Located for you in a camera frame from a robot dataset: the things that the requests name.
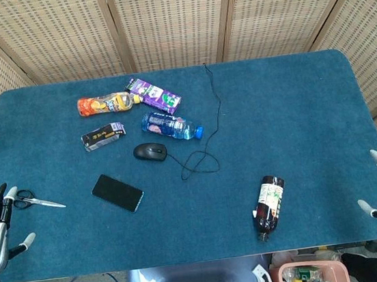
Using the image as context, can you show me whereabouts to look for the smartphone with blue back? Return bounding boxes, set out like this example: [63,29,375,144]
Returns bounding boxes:
[89,169,147,218]

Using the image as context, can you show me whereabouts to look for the pink plastic basket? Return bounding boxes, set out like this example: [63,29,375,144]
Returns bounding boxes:
[267,255,352,282]

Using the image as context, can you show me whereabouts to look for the dark brown drink bottle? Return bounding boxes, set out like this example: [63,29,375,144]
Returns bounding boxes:
[247,173,292,243]

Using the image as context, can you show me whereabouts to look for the black and purple snack packet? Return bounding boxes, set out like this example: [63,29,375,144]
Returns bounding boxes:
[79,121,128,153]

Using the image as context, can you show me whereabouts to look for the white power strip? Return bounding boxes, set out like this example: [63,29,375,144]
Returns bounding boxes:
[251,263,275,282]

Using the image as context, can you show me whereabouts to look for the orange juice bottle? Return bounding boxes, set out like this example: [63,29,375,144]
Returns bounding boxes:
[76,89,143,119]

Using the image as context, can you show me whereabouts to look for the black computer mouse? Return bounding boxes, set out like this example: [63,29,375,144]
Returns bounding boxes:
[132,140,169,165]

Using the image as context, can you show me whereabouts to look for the blue table mat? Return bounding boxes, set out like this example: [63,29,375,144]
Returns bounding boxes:
[0,43,377,282]

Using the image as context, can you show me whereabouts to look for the blue capped water bottle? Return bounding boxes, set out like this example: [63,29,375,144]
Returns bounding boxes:
[140,106,205,146]

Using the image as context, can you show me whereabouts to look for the purple drink carton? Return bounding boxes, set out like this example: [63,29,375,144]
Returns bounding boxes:
[123,72,184,120]

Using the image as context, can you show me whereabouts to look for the woven bamboo folding screen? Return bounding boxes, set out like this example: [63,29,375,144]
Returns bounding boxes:
[0,0,377,203]

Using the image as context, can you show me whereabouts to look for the black handled scissors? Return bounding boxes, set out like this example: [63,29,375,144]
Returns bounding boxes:
[11,184,68,214]

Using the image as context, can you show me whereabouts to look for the black mouse cable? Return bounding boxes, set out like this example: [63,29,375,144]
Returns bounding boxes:
[156,61,231,182]

